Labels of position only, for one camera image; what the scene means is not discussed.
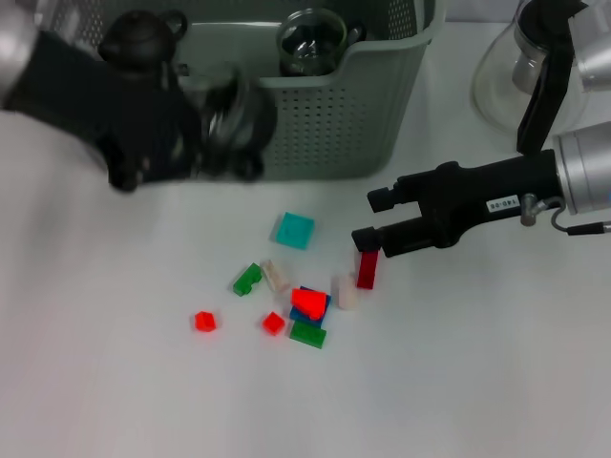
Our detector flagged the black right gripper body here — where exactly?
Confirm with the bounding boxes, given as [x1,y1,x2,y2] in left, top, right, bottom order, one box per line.
[413,149,566,250]

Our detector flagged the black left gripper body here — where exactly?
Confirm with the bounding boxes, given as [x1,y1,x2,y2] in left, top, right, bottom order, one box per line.
[2,31,202,193]

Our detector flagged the dark red long brick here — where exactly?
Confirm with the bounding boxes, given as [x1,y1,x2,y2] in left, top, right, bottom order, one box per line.
[356,250,381,291]

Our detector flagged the glass teacup with black handle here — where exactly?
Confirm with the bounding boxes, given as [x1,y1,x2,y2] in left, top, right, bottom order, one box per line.
[279,9,367,77]
[183,61,279,183]

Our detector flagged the green notched building brick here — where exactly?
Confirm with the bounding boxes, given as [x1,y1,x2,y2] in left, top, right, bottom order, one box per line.
[232,261,264,297]

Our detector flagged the grey-green perforated storage bin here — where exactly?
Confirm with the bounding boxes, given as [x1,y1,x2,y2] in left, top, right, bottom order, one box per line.
[42,0,448,182]

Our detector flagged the black clay teapot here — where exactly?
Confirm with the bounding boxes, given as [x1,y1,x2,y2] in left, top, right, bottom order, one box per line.
[97,9,189,75]

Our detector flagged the pale pink building brick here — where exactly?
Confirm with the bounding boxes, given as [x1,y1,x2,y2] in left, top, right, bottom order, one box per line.
[331,272,358,311]

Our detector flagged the teal square building brick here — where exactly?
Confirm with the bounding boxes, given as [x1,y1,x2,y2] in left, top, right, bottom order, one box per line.
[271,212,316,252]

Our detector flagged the red sloped building brick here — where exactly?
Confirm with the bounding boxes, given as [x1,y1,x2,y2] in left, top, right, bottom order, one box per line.
[290,287,328,321]

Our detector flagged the blue building brick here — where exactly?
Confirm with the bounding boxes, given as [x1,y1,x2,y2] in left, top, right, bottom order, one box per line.
[289,285,332,329]

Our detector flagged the translucent white building brick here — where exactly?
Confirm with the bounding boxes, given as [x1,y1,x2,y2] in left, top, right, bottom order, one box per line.
[261,259,292,302]

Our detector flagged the green flat building brick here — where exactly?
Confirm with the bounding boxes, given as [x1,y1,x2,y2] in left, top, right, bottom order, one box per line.
[288,320,328,349]

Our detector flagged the right gripper cable with plug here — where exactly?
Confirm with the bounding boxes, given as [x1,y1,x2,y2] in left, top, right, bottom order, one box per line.
[519,193,611,236]

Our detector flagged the glass carafe with black handle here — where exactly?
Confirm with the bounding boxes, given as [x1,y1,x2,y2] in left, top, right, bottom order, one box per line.
[472,0,593,155]

